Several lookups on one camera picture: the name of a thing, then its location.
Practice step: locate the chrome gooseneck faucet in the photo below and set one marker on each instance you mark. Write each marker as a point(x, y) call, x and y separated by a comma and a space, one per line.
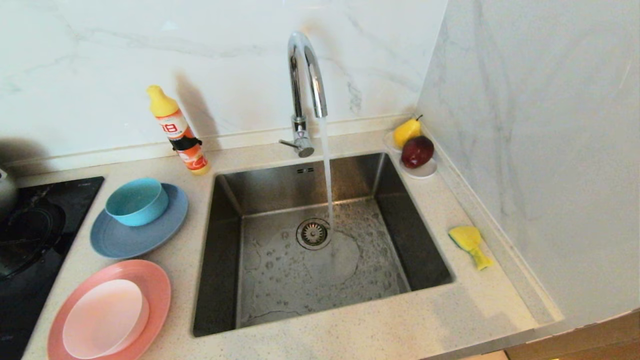
point(300, 75)

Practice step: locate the orange dish soap bottle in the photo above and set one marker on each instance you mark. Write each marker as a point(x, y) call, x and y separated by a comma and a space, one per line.
point(177, 130)

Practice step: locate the yellow green sponge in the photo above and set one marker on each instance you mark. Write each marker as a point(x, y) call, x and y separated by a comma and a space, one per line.
point(469, 239)

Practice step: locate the teal bowl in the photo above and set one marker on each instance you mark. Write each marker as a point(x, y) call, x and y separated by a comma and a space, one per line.
point(136, 202)

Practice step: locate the stainless steel sink basin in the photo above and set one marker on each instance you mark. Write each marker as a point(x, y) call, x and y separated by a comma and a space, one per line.
point(390, 240)

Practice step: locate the running water stream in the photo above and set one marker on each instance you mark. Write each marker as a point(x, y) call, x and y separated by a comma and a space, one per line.
point(327, 170)

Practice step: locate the round metal drain strainer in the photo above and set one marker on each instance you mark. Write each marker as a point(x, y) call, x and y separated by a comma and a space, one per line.
point(313, 233)

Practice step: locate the yellow pear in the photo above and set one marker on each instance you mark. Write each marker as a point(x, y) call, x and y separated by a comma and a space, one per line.
point(406, 131)

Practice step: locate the dark red apple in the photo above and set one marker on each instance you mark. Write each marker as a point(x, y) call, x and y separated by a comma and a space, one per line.
point(417, 151)

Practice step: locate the small white dish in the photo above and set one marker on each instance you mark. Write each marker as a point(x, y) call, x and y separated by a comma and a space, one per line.
point(424, 173)

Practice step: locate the pink plate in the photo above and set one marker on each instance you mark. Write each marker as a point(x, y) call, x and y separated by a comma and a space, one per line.
point(156, 287)

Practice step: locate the blue plate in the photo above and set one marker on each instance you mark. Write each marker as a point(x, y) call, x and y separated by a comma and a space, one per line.
point(131, 246)

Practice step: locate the pale pink bowl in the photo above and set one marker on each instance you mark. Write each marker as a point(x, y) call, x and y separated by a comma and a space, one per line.
point(106, 317)

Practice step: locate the black glass cooktop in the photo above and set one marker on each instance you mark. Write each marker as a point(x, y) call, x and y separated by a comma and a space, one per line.
point(30, 280)

